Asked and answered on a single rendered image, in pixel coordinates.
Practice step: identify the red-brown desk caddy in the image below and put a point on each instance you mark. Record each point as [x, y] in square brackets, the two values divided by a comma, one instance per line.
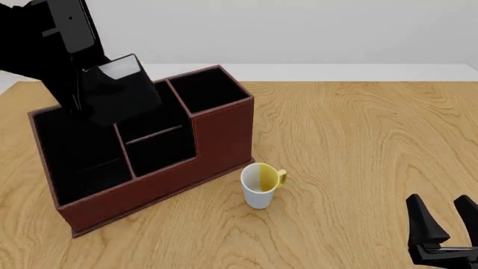
[224, 140]

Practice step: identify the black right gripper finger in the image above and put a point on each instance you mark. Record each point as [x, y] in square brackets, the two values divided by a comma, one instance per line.
[471, 215]
[422, 224]

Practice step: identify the white and yellow mug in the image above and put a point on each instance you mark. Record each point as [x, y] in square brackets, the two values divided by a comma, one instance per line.
[257, 197]

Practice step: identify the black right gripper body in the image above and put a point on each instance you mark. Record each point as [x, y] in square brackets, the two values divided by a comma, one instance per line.
[444, 257]

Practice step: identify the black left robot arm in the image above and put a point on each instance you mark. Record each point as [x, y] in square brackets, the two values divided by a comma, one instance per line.
[22, 42]

